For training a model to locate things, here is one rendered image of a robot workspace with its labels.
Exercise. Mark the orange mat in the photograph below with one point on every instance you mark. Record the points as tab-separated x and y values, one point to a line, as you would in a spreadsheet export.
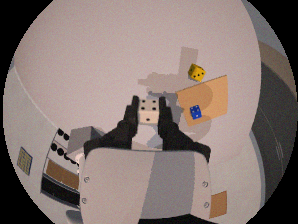
211	96

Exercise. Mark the yellow die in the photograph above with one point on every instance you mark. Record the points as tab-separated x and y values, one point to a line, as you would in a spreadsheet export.
196	72

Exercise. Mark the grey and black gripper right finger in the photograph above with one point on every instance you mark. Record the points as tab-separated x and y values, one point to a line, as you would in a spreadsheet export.
169	131

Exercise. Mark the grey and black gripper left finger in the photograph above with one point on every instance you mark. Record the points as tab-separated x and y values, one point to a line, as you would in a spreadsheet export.
121	136

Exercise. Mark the white die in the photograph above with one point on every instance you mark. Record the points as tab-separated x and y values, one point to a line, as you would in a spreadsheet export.
148	112

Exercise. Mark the blue die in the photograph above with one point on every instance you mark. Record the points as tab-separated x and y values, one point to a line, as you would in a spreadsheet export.
196	112

